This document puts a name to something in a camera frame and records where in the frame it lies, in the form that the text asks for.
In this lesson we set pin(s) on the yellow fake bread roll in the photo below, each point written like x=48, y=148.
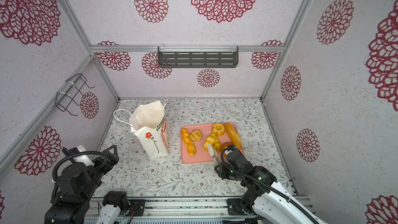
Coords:
x=196, y=135

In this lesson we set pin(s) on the grey slotted wall shelf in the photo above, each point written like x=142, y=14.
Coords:
x=198, y=58

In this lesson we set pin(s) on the orange bundt fake bread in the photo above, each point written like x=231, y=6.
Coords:
x=218, y=129
x=209, y=141

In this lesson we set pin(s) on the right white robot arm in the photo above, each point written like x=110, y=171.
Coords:
x=265, y=196

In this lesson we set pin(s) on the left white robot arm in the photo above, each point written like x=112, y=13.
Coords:
x=76, y=177

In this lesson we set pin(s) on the white floral paper bag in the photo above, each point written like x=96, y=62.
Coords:
x=148, y=124

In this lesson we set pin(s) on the brown round fake bread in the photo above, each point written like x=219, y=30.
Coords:
x=225, y=145

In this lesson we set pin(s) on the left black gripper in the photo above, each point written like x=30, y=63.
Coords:
x=104, y=160

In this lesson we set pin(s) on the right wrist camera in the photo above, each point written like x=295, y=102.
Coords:
x=228, y=150

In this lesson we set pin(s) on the long golden baguette fake bread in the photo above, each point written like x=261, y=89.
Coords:
x=233, y=135

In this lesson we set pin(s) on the black wire wall rack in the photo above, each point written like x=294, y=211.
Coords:
x=64, y=99

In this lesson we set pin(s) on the yellow croissant fake bread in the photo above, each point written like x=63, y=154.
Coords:
x=216, y=145

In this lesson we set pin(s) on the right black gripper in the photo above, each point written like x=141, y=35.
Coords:
x=226, y=156

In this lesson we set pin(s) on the orange twisted fake bread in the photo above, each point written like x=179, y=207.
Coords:
x=188, y=142

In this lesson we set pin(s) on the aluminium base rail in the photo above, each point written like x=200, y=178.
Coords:
x=170, y=210

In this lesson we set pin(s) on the pink plastic tray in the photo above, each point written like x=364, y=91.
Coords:
x=202, y=154

